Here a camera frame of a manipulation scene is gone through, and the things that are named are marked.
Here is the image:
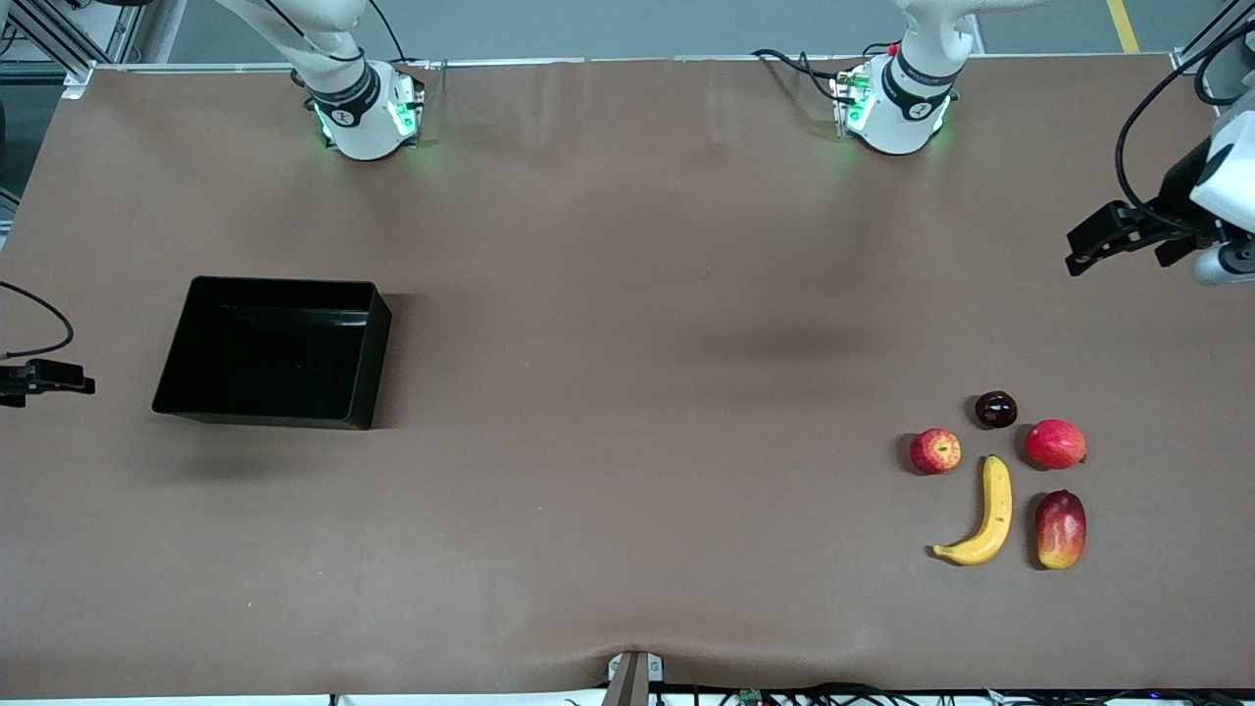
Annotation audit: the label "dark purple plum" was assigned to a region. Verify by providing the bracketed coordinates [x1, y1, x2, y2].
[974, 390, 1019, 430]

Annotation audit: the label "red yellow mango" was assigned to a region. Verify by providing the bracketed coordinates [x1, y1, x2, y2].
[1034, 489, 1088, 571]

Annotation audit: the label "aluminium frame struts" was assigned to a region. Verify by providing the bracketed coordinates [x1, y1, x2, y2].
[1172, 0, 1255, 79]
[0, 0, 148, 99]

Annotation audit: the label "yellow banana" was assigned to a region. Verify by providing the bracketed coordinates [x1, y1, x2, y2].
[931, 454, 1014, 568]

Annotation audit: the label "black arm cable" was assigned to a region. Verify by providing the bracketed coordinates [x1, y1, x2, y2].
[1115, 0, 1255, 236]
[0, 281, 75, 360]

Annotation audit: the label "front camera mount post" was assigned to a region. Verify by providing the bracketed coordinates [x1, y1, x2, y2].
[605, 650, 666, 706]

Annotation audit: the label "brown table mat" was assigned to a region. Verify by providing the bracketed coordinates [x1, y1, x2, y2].
[0, 54, 1255, 699]

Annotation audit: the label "black plastic box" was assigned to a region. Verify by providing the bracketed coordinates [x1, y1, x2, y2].
[151, 276, 393, 431]

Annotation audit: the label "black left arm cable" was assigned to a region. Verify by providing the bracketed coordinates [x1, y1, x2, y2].
[1115, 0, 1255, 236]

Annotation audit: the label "black base cable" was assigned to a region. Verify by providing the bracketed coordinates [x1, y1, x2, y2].
[753, 47, 844, 99]

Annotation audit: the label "red yellow apple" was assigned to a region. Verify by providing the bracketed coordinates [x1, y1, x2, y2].
[909, 428, 963, 477]

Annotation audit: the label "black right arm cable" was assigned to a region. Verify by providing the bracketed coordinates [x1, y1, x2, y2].
[0, 281, 75, 360]

